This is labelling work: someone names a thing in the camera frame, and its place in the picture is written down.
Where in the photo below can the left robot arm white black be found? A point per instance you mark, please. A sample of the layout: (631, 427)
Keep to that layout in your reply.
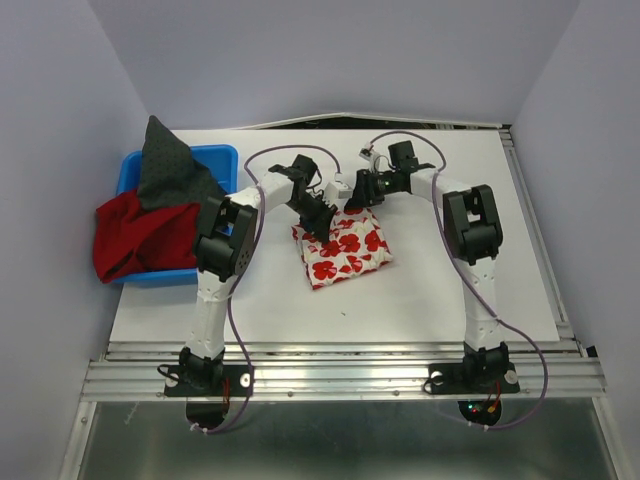
(226, 238)

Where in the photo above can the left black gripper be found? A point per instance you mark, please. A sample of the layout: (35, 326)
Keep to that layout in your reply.
(319, 226)

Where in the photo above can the aluminium frame rail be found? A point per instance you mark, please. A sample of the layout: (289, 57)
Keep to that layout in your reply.
(343, 371)

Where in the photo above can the dark grey dotted skirt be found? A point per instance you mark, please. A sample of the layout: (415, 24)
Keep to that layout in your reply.
(169, 175)

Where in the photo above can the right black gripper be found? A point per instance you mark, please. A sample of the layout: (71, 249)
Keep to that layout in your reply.
(363, 194)

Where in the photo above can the white red poppy skirt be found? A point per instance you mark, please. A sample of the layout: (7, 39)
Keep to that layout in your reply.
(356, 246)

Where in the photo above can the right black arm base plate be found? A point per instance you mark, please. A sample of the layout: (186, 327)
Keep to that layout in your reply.
(447, 379)

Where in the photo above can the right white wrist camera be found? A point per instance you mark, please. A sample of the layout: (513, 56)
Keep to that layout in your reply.
(373, 157)

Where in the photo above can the blue plastic bin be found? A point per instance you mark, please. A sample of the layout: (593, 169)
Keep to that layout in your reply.
(222, 162)

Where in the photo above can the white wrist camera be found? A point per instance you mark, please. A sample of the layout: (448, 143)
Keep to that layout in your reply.
(373, 157)
(337, 190)

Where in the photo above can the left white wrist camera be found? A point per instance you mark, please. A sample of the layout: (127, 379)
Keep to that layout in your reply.
(337, 190)

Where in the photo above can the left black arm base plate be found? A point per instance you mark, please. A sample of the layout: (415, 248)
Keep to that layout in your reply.
(228, 381)

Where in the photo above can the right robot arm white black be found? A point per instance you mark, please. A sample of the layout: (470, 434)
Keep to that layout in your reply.
(471, 231)

